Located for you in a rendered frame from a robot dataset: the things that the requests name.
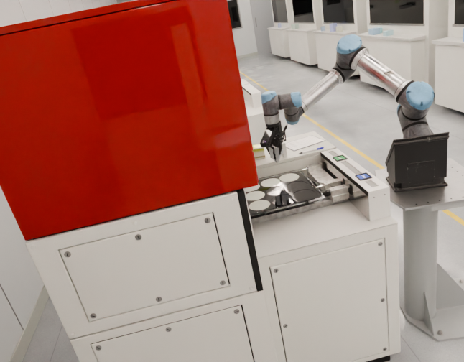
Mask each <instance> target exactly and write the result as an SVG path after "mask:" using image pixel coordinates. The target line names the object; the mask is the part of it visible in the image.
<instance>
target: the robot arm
mask: <svg viewBox="0 0 464 362"><path fill-rule="evenodd" d="M336 51H337V52H336V63H335V66H334V67H333V68H332V69H331V70H330V73H329V74H328V75H326V76H325V77H324V78H323V79H322V80H321V81H320V82H319V83H317V84H316V85H315V86H314V87H312V88H311V89H310V90H309V91H308V92H306V94H304V95H303V96H301V93H300V92H291V93H284V94H279V95H277V94H276V92H275V91H273V90H272V91H267V92H264V93H262V94H261V104H262V108H263V112H264V120H265V124H266V130H265V132H264V135H263V137H262V139H261V142H260V145H261V147H266V149H267V151H268V153H269V154H270V156H271V157H272V159H273V160H274V161H275V162H276V163H278V162H279V160H280V157H281V155H282V154H283V149H282V143H283V140H284V142H285V141H286V135H285V131H282V125H281V120H279V110H283V109H284V117H285V120H286V122H287V123H288V124H290V125H295V124H297V123H298V122H299V120H300V116H301V115H302V114H304V113H305V112H306V111H307V110H309V109H310V108H311V107H312V106H314V105H315V104H316V103H317V102H318V101H319V100H320V99H321V98H323V97H324V96H325V95H326V94H328V93H329V92H330V91H331V90H332V89H334V87H335V86H337V85H338V84H342V83H344V82H345V81H346V80H347V79H348V78H349V77H351V76H352V74H353V73H354V72H355V71H356V69H359V70H360V71H361V72H362V73H364V74H365V75H367V76H368V77H369V78H370V79H372V80H373V81H375V82H376V83H378V84H379V85H380V86H381V87H383V88H384V89H386V90H387V91H388V92H390V93H391V94H392V95H394V96H395V101H396V102H397V103H399V105H398V106H397V109H396V111H397V116H398V118H399V122H400V125H401V128H402V133H403V139H404V138H409V137H415V136H424V135H430V134H434V133H433V132H432V130H431V129H430V128H429V125H428V123H427V118H426V115H427V112H428V111H429V109H430V106H431V105H432V102H433V98H434V91H433V89H432V87H431V86H430V85H429V84H428V83H426V82H422V81H421V82H419V81H417V82H415V81H414V80H406V79H405V78H403V77H402V76H400V75H399V74H398V73H396V72H394V71H393V70H392V69H391V68H389V67H387V66H386V65H385V64H383V63H382V62H380V61H379V60H377V59H376V58H375V57H373V56H372V55H370V54H369V51H368V48H366V47H365V46H363V45H362V40H361V38H360V37H359V36H358V35H355V34H350V35H346V36H344V37H342V38H340V39H339V41H338V43H337V47H336ZM284 135H285V139H284ZM282 136H283V137H282ZM274 146H275V147H276V148H274Z"/></svg>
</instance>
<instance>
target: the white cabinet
mask: <svg viewBox="0 0 464 362"><path fill-rule="evenodd" d="M259 266H260V270H261V278H262V282H263V285H264V291H265V297H266V304H267V308H268V312H269V319H270V323H271V327H272V335H273V339H274V345H275V349H276V351H277V360H278V362H385V361H390V355H392V354H395V353H400V352H401V346H400V314H399V252H398V224H397V223H396V224H394V225H390V226H385V227H382V228H377V229H373V230H370V231H365V232H362V233H357V234H353V235H350V236H345V237H342V238H337V239H334V240H331V241H326V242H322V243H317V244H314V245H311V246H306V247H302V248H299V249H294V250H291V251H285V252H282V253H280V254H275V255H271V256H266V257H263V258H260V259H259Z"/></svg>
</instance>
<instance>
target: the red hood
mask: <svg viewBox="0 0 464 362"><path fill-rule="evenodd" d="M252 150H253V146H252V142H251V134H250V129H249V122H248V117H247V112H246V105H245V100H244V96H243V88H242V84H241V76H240V72H239V67H238V60H237V55H236V48H235V43H234V38H233V31H232V26H231V19H230V14H229V10H228V2H227V0H133V1H127V2H123V3H119V4H112V5H108V6H102V7H98V8H94V9H87V10H83V11H77V12H73V13H69V14H62V15H58V16H54V17H47V18H43V19H36V20H32V21H28V22H22V23H18V24H11V25H7V26H3V27H0V187H1V189H2V191H3V194H4V196H5V198H6V200H7V202H8V204H9V207H10V208H11V211H12V213H13V215H14V217H15V219H16V222H17V224H18V226H19V228H20V231H21V232H22V235H23V237H24V240H25V241H26V240H30V239H33V238H39V237H42V236H47V235H50V234H54V233H59V232H63V231H69V230H72V229H75V228H80V227H83V226H89V225H93V224H96V223H102V222H105V221H110V220H113V219H117V218H123V217H126V216H129V215H134V214H138V213H143V212H147V211H150V210H156V209H159V208H164V207H167V206H171V205H176V204H180V203H185V202H189V201H192V200H197V199H201V198H206V197H210V196H213V195H218V194H222V193H225V192H230V191H234V190H240V189H243V188H248V187H253V186H257V185H258V182H259V179H258V175H257V171H256V163H255V158H254V152H253V151H252Z"/></svg>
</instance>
